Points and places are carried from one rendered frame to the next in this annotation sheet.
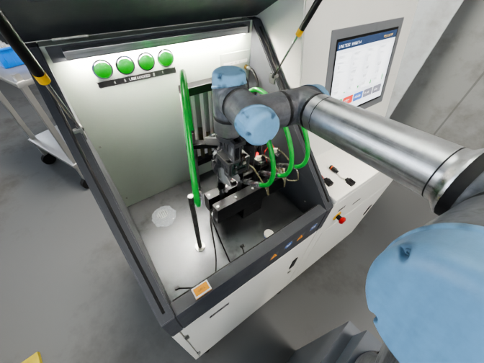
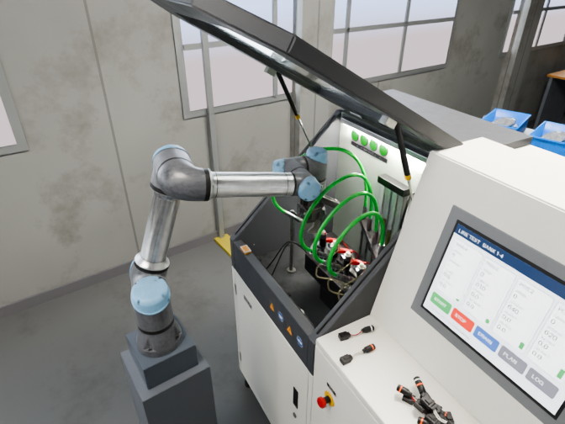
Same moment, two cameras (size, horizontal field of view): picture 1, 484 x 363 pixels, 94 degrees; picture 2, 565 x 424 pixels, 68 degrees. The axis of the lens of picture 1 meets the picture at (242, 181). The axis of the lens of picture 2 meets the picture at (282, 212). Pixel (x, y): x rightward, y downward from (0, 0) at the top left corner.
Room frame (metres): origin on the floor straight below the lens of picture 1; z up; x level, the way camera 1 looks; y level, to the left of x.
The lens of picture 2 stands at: (0.59, -1.31, 2.01)
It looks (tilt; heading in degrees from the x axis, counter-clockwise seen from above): 31 degrees down; 99
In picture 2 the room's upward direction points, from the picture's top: straight up
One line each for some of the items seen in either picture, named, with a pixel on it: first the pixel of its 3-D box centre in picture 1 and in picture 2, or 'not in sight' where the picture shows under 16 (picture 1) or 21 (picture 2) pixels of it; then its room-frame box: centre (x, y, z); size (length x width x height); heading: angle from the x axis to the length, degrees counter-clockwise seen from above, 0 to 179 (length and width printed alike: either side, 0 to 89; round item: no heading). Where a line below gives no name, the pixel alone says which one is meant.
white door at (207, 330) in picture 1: (251, 299); (267, 368); (0.33, -0.09, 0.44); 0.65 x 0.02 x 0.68; 129
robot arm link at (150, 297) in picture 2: not in sight; (151, 301); (0.02, -0.38, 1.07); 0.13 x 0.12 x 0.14; 120
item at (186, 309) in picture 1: (258, 259); (270, 295); (0.34, -0.08, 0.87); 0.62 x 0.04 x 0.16; 129
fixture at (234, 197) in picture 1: (246, 194); (337, 287); (0.60, -0.02, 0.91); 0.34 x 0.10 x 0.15; 129
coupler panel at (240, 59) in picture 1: (236, 94); not in sight; (0.89, 0.05, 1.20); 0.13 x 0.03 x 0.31; 129
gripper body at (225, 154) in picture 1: (230, 151); (312, 204); (0.48, 0.04, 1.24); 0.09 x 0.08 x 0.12; 39
